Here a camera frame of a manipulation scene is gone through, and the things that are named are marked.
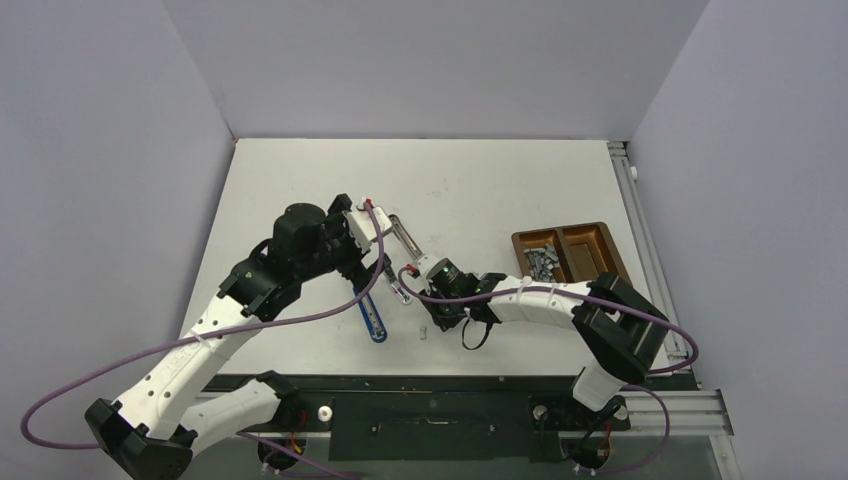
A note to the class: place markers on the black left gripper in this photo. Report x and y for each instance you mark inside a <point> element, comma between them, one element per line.
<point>354,271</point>

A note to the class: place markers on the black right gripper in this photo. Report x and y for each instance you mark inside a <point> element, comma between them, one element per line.
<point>443,319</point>

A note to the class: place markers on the silver black stapler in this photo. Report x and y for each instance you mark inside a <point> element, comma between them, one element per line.
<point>404,237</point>

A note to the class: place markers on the blue stapler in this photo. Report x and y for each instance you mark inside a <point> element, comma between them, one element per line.
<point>375,326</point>

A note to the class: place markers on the brown plastic divided tray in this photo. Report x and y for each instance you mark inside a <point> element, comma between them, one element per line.
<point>585,251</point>

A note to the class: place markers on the light blue staple box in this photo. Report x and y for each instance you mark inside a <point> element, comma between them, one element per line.
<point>400,293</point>

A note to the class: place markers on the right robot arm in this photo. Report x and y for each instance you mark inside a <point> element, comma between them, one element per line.
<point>623,331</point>

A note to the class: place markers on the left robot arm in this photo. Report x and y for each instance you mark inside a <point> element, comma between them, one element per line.
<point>155,428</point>

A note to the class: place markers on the pile of grey staples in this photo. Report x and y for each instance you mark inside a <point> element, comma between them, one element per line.
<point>543,263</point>

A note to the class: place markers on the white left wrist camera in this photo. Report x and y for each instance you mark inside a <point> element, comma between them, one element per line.
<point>363,230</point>

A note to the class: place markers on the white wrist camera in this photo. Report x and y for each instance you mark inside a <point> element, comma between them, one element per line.
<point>426,263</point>
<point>363,230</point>

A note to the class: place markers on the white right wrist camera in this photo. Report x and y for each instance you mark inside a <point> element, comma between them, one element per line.
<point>426,263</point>

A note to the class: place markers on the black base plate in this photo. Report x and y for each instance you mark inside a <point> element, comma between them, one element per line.
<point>419,418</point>

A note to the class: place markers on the aluminium frame rail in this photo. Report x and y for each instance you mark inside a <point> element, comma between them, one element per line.
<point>459,198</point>

